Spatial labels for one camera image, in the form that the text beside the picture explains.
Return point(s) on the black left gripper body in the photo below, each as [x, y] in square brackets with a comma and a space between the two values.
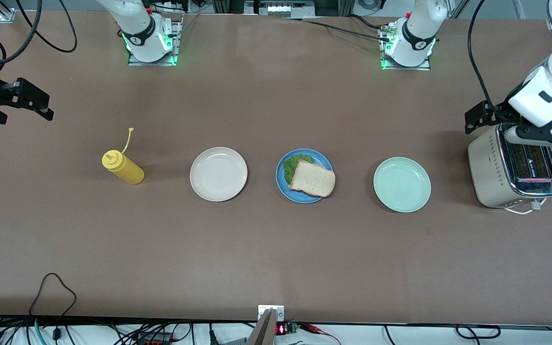
[498, 113]

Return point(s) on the yellow mustard squeeze bottle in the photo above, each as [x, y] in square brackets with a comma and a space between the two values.
[125, 168]

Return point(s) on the toasted bread slice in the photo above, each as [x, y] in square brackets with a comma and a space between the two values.
[312, 178]

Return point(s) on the green lettuce leaf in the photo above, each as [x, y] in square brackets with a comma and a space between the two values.
[291, 165]

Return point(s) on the light green round plate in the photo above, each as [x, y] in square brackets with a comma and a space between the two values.
[402, 184]

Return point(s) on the blue round plate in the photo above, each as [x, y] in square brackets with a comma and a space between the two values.
[304, 200]

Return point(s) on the beige round plate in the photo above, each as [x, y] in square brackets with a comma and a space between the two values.
[218, 174]

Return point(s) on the beige chrome toaster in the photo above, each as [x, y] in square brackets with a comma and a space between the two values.
[489, 172]

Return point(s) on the grey electronics box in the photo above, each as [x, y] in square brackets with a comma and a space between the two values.
[278, 8]

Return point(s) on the small red display module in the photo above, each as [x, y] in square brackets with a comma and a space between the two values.
[281, 329]

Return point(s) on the aluminium frame corner bracket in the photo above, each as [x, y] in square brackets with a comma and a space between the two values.
[6, 15]

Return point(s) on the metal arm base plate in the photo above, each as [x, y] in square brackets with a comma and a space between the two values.
[405, 68]
[151, 63]

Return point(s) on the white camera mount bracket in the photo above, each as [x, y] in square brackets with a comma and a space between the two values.
[264, 310]

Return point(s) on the grey metal camera bar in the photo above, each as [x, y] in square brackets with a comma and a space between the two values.
[264, 333]

